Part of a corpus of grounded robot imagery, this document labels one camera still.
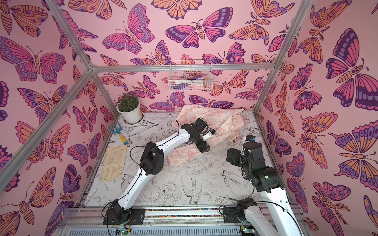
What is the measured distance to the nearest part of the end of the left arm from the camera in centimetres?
76

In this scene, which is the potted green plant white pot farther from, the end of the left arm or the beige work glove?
the end of the left arm

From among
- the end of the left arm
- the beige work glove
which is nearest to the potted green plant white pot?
the beige work glove

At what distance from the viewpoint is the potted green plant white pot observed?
105 centimetres

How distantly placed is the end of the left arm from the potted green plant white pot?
464 mm

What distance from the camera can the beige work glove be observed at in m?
0.89

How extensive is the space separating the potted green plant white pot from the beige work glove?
218mm

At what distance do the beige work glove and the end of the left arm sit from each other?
0.49 meters
